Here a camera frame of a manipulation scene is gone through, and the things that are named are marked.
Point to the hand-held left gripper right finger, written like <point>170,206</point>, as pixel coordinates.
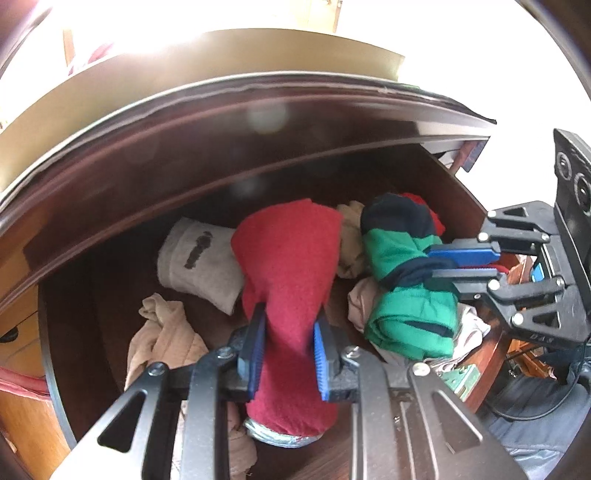
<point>325,364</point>

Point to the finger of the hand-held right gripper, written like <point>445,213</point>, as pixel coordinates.
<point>466,279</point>
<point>461,256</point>

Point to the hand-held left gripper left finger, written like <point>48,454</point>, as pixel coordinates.
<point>253,355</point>

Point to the red sock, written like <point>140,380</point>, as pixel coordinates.
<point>286,258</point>
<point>422,205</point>

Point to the green navy striped sock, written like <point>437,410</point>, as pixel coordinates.
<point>401,295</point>

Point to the grey cloth with dark print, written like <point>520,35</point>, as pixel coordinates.
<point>203,263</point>

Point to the dark wooden table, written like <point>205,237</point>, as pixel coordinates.
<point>115,258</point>

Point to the shallow cardboard box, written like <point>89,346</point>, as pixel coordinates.
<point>207,78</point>

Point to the white cloth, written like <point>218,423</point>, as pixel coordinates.
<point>471,330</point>

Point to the pale pink cloth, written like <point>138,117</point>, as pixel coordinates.
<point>362,304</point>

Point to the shiny grey cloth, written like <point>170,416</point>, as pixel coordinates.
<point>277,436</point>

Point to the beige ribbed cloth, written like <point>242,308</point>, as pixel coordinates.
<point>166,337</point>

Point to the green patterned packet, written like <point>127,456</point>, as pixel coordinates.
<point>464,378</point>

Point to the blue cardboard box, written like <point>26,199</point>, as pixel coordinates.
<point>474,154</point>

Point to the beige crumpled cloth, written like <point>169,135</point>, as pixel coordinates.
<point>352,240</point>

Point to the person's dark trousers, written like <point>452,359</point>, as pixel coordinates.
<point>531,438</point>

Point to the light wooden cabinet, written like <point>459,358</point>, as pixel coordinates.
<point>23,415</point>

